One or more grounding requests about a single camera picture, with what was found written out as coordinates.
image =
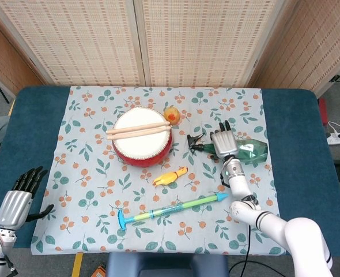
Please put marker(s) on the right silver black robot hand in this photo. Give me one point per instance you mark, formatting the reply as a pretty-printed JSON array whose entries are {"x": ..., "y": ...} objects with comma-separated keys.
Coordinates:
[{"x": 224, "y": 142}]

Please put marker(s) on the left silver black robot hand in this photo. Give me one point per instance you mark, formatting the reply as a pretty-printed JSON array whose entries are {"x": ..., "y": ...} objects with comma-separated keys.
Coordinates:
[{"x": 13, "y": 207}]

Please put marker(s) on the green plastic spray bottle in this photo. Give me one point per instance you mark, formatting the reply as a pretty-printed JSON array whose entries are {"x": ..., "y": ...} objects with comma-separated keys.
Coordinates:
[{"x": 252, "y": 150}]

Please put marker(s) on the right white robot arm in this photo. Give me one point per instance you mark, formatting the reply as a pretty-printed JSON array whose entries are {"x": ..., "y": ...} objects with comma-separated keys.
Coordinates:
[{"x": 273, "y": 222}]

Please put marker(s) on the yellow rubber duck toy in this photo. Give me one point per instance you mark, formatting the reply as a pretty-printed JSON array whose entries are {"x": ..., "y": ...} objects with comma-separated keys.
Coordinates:
[{"x": 172, "y": 116}]

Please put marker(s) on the yellow rubber chicken toy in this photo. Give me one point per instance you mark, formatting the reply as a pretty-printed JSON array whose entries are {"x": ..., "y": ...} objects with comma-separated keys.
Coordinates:
[{"x": 168, "y": 178}]

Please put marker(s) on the floral fruit print tablecloth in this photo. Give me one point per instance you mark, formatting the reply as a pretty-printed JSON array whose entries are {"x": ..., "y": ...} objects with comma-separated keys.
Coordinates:
[{"x": 86, "y": 179}]

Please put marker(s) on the red drum white skin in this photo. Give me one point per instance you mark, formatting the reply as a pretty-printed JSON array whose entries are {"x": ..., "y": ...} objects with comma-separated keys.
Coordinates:
[{"x": 141, "y": 150}]

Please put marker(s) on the blue green water pump toy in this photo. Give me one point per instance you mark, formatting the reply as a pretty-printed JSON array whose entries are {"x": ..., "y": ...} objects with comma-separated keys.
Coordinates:
[{"x": 170, "y": 209}]

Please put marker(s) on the wooden drumstick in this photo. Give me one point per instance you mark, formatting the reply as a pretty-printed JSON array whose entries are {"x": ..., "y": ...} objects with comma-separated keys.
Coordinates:
[
  {"x": 135, "y": 134},
  {"x": 135, "y": 128}
]

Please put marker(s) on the orange box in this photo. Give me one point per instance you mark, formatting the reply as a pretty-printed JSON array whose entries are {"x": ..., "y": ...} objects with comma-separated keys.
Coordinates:
[{"x": 99, "y": 271}]

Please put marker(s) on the white power strip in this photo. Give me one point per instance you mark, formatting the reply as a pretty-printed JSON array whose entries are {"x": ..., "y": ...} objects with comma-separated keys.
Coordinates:
[{"x": 338, "y": 140}]

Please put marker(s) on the blue chair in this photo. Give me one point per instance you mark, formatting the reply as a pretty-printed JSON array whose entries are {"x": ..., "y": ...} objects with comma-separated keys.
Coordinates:
[{"x": 167, "y": 265}]

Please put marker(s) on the woven folding screen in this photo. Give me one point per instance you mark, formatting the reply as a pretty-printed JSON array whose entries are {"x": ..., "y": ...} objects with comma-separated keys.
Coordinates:
[{"x": 80, "y": 40}]

